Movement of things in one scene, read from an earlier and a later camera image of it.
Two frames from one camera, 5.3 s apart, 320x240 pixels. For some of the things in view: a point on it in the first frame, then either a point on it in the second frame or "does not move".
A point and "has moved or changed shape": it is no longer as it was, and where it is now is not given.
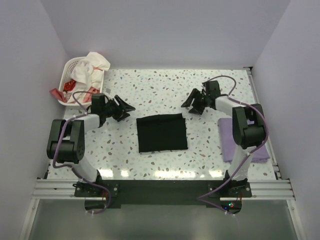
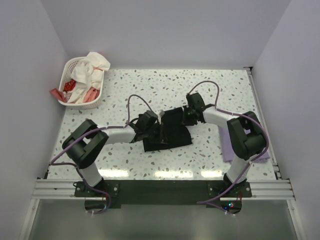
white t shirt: x=88 y=74 does not move
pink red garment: x=68 y=86 does not move
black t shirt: x=162 y=132 has moved or changed shape
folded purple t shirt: x=229 y=146 does not move
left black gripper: x=125 y=107 → x=158 y=125
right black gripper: x=196 y=109 → x=185 y=121
